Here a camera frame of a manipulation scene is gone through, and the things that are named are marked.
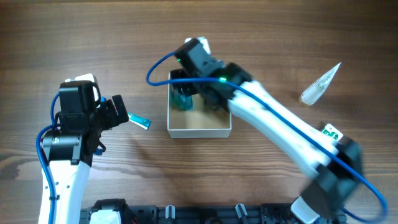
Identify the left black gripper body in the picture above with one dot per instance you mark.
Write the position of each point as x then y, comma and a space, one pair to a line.
105, 114

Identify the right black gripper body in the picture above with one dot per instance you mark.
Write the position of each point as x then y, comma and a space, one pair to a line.
188, 72

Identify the blue mouthwash bottle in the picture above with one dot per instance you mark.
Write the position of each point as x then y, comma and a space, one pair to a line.
186, 108

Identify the small toothpaste tube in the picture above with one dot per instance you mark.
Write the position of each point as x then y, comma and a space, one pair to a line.
140, 121

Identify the white cone tube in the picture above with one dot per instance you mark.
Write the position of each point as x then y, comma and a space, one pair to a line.
313, 93

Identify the green white small box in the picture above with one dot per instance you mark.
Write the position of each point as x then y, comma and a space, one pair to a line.
332, 132

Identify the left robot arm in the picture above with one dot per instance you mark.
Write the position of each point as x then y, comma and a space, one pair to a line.
67, 146

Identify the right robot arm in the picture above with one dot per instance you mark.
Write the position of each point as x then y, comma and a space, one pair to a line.
232, 88

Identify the white cardboard box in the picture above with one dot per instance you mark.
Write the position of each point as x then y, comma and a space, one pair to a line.
200, 122

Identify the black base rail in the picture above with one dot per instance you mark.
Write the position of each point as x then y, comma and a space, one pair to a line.
260, 214

